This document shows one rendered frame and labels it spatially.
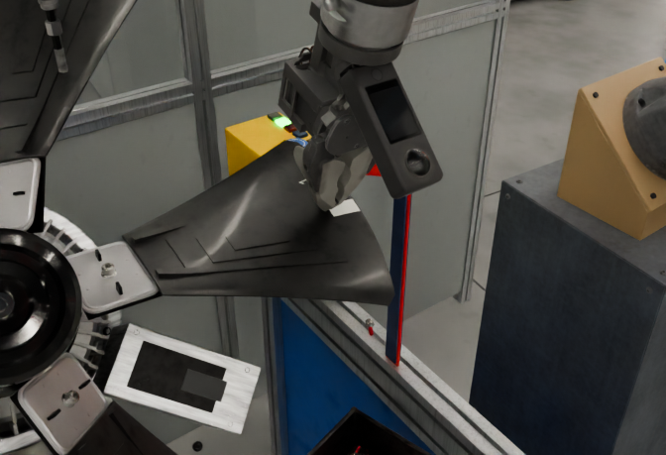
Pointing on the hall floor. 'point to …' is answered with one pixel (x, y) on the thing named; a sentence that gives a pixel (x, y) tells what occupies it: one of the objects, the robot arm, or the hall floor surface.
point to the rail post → (272, 306)
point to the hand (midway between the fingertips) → (332, 205)
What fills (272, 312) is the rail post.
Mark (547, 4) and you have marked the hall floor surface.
